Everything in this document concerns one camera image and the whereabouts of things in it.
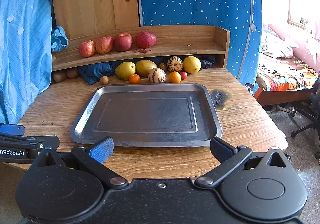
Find brown potato left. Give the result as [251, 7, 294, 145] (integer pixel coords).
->
[52, 70, 67, 82]

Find small brown kiwi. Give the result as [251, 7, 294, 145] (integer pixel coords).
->
[99, 76, 109, 85]
[158, 63, 167, 71]

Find brownish yellow pear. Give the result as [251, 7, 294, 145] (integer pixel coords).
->
[136, 60, 157, 77]

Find small brown kiwi front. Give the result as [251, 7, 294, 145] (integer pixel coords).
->
[99, 76, 109, 85]

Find yellow green pear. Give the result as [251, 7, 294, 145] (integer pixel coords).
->
[115, 62, 136, 80]

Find striped pepino melon back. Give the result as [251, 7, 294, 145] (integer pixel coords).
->
[167, 56, 183, 73]

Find red apple rightmost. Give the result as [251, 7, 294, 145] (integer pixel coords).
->
[136, 31, 157, 48]

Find curved wooden desk shelf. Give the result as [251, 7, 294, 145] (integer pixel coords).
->
[52, 25, 231, 71]

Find dark blue puffer jacket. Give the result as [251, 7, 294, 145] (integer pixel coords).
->
[77, 54, 216, 85]

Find light blue plastic cover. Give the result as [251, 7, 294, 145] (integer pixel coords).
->
[1, 0, 68, 124]

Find large yellow lemon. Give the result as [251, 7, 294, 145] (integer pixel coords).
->
[183, 56, 201, 74]

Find bed with colourful blanket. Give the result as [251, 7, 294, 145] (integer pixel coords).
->
[253, 24, 319, 106]

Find metal baking tray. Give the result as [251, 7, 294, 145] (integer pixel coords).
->
[70, 83, 222, 148]

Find red cherry tomato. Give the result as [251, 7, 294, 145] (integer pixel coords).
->
[180, 71, 188, 80]

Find striped pepino melon front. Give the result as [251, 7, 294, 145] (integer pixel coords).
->
[149, 68, 167, 84]

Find white pillow on bed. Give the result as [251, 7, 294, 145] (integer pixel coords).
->
[260, 24, 293, 59]

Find black office chair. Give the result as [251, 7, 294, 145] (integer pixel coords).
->
[290, 81, 320, 160]

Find small brown kiwi back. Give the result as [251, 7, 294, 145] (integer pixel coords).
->
[158, 63, 167, 71]

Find light red apple leftmost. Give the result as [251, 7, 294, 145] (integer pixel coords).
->
[78, 40, 95, 58]

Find striped pepino melon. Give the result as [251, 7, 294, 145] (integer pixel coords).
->
[149, 68, 167, 84]
[167, 56, 183, 73]

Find small orange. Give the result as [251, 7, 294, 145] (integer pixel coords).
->
[128, 74, 140, 84]
[169, 71, 181, 84]

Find blue polka dot wardrobe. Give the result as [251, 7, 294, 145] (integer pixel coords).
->
[139, 0, 263, 91]

